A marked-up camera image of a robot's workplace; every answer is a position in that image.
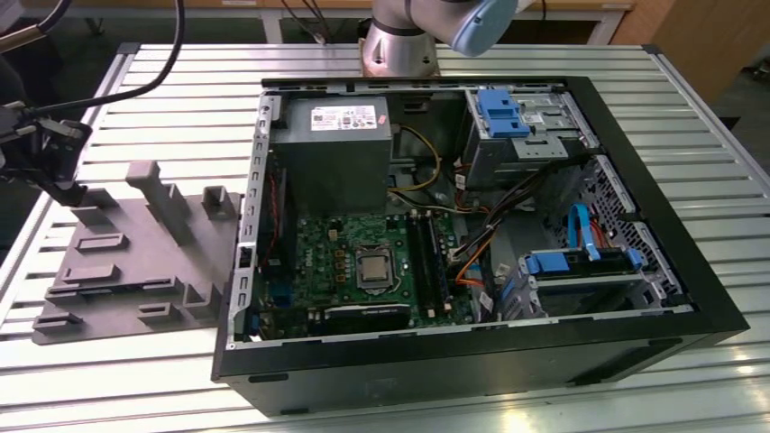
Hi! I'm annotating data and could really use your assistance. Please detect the thin red wire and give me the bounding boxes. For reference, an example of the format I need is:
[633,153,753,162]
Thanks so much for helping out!
[269,169,287,253]

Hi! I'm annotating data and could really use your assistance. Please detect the black graphics card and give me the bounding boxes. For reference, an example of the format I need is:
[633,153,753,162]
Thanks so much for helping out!
[306,301,414,337]

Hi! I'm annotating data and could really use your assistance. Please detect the metal drive cage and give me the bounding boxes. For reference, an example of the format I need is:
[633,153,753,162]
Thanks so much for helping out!
[462,88,601,189]

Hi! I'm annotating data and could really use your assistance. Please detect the metal socket cover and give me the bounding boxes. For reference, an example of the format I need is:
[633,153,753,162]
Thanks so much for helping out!
[351,245,402,292]

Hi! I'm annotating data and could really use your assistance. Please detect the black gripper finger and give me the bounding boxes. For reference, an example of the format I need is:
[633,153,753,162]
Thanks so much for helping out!
[34,117,92,209]

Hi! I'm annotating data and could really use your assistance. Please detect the hard disk in blue carrier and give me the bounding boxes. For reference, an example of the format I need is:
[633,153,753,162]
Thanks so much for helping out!
[519,250,645,279]

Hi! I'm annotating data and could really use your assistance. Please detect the yellow and black wires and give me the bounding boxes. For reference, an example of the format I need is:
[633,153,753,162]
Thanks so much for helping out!
[387,124,493,216]

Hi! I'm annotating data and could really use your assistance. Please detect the metal disk bay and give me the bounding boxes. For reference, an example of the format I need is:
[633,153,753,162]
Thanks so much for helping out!
[517,270,669,317]

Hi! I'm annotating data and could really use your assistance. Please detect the grey power supply unit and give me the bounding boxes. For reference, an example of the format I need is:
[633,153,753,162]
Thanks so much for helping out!
[274,95,397,216]

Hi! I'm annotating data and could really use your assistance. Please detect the black wire bundle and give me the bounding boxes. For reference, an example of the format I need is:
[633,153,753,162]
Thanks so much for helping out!
[447,152,604,265]

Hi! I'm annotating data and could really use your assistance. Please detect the silver CPU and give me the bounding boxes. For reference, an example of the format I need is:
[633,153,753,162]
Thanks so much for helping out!
[359,256,393,279]

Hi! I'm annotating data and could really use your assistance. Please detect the black RAM slot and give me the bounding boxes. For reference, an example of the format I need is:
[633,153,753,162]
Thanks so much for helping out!
[406,211,438,319]

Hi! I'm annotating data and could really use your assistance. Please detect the black camera cable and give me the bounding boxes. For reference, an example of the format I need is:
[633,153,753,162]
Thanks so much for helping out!
[23,0,186,118]

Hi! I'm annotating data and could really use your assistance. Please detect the green motherboard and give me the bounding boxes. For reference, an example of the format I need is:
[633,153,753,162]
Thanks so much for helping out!
[258,211,483,339]

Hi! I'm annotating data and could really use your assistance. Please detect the grey parts rack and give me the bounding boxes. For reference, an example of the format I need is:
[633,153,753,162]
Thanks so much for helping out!
[30,161,246,346]

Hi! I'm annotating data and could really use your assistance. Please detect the brown wooden cabinet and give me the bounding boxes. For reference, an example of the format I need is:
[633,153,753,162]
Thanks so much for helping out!
[613,0,770,107]

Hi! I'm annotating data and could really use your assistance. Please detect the orange wire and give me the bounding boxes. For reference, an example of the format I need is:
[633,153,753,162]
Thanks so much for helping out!
[454,256,493,288]

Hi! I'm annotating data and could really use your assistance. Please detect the black PC case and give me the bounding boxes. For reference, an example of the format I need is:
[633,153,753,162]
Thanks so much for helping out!
[209,75,752,417]

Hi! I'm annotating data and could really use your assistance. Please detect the blue flat wire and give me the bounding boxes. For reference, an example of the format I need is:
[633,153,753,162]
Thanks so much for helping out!
[569,202,604,262]

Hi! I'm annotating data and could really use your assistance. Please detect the blue plastic drive latch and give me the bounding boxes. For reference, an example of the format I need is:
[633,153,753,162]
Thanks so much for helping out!
[474,89,531,139]

